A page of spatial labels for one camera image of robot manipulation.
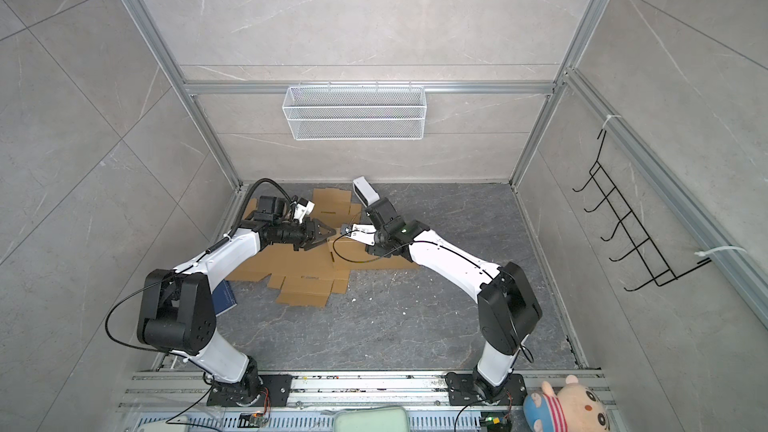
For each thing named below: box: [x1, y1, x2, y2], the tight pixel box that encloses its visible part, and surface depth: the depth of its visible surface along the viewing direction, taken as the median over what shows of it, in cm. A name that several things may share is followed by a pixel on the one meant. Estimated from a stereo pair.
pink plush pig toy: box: [523, 375, 611, 432], surface depth 67 cm
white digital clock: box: [353, 176, 381, 208], surface depth 110 cm
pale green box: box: [334, 406, 410, 432], surface depth 69 cm
